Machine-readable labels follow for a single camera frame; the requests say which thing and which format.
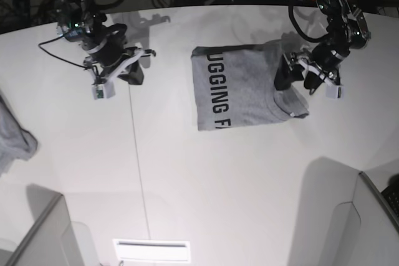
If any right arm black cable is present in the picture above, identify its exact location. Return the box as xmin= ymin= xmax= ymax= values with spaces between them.
xmin=37 ymin=34 xmax=94 ymax=72

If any left white bin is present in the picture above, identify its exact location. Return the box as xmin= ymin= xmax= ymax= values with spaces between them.
xmin=1 ymin=191 xmax=101 ymax=265

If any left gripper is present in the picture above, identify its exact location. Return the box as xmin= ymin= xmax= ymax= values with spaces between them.
xmin=274 ymin=43 xmax=345 ymax=95

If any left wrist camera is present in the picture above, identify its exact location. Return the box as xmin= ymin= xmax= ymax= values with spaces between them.
xmin=325 ymin=85 xmax=344 ymax=100

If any white bin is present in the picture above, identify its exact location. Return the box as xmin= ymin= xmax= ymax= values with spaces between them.
xmin=1 ymin=191 xmax=101 ymax=265
xmin=288 ymin=172 xmax=398 ymax=265

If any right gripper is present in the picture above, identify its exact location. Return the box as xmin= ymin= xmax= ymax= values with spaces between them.
xmin=82 ymin=34 xmax=156 ymax=85

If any grey T-shirt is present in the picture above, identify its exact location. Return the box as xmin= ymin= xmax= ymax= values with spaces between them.
xmin=191 ymin=40 xmax=309 ymax=131

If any grey cloth pile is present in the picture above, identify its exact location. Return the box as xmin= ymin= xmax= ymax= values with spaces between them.
xmin=1 ymin=97 xmax=38 ymax=174

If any right white bin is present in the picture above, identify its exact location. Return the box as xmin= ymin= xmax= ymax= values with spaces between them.
xmin=288 ymin=172 xmax=398 ymax=265

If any black keyboard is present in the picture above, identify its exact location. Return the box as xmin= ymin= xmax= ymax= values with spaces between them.
xmin=382 ymin=184 xmax=399 ymax=216

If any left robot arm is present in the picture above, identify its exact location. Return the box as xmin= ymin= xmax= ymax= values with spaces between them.
xmin=274 ymin=0 xmax=371 ymax=99

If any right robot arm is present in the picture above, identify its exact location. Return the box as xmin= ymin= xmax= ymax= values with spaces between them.
xmin=54 ymin=0 xmax=156 ymax=85

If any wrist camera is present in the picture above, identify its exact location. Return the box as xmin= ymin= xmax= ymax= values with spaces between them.
xmin=92 ymin=82 xmax=115 ymax=100
xmin=325 ymin=85 xmax=344 ymax=100

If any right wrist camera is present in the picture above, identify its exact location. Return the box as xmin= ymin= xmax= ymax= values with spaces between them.
xmin=92 ymin=82 xmax=115 ymax=100

